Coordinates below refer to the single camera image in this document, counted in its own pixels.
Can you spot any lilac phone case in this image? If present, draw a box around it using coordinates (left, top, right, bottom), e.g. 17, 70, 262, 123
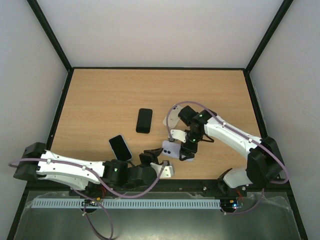
162, 140, 194, 162

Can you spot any phone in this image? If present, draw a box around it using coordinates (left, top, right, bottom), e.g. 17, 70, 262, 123
108, 134, 133, 162

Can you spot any beige phone case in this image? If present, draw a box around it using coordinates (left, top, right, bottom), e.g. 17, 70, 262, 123
168, 105, 183, 129

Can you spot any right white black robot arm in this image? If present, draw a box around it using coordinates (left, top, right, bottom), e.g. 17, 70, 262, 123
178, 105, 289, 196

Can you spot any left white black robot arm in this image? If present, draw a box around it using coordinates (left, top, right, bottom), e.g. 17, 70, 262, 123
10, 142, 169, 191

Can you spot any black phone case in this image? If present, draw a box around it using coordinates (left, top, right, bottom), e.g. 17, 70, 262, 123
135, 108, 153, 134

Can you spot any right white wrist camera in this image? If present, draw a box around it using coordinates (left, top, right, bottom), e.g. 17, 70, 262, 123
168, 129, 187, 143

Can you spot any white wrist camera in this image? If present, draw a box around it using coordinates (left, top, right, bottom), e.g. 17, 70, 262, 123
150, 161, 175, 179
168, 129, 187, 143

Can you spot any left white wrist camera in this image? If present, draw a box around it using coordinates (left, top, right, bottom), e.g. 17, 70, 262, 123
150, 161, 175, 179

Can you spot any black aluminium frame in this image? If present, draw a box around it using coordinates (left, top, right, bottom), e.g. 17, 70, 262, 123
4, 0, 320, 240

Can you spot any light blue slotted cable duct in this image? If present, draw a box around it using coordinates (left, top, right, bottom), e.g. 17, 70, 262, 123
31, 198, 221, 210

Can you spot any black mounting rail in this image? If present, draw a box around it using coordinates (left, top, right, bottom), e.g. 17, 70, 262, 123
68, 178, 291, 200

